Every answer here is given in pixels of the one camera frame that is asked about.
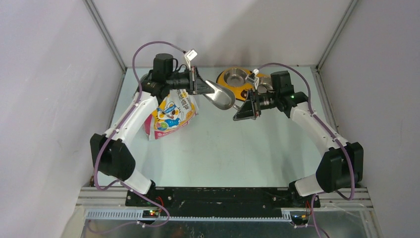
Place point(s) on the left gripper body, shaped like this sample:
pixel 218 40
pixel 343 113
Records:
pixel 193 80

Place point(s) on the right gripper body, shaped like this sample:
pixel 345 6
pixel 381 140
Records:
pixel 256 106

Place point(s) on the metal food scoop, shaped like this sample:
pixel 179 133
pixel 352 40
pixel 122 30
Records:
pixel 222 97

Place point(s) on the pet food bag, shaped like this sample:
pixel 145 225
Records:
pixel 173 113

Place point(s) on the yellow double pet bowl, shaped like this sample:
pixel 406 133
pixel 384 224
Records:
pixel 234 79

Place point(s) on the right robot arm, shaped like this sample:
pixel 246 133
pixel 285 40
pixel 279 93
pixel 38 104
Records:
pixel 341 162

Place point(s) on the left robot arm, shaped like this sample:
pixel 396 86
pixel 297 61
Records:
pixel 110 150

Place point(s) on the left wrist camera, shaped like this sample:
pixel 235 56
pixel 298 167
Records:
pixel 189 56

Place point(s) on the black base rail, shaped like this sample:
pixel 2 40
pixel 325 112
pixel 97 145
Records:
pixel 218 202

